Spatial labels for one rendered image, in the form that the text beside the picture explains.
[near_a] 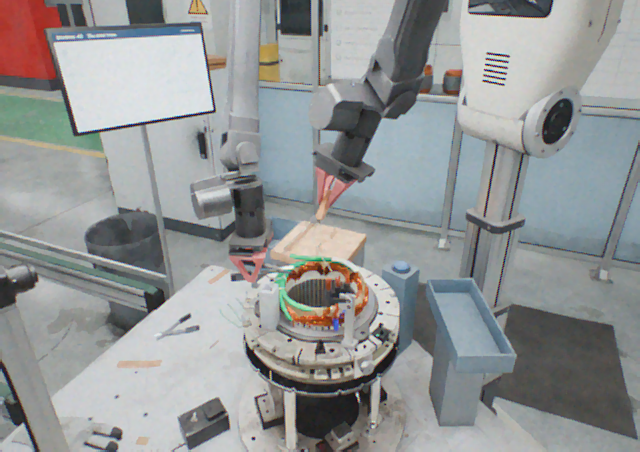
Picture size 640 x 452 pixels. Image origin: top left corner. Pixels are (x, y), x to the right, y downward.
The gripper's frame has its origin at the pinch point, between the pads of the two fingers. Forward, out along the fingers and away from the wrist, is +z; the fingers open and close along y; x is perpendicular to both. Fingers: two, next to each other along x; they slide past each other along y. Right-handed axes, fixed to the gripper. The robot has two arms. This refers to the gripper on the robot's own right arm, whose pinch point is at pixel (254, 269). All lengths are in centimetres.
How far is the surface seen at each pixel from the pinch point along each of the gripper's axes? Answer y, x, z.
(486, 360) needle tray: 9.4, 45.4, 11.2
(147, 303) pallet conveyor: -43, -50, 46
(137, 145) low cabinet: -223, -137, 54
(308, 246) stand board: -26.9, 8.0, 10.6
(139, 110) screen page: -79, -58, -11
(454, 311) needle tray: -8.0, 43.1, 14.2
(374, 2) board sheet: -228, 27, -40
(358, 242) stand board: -30.0, 21.3, 10.6
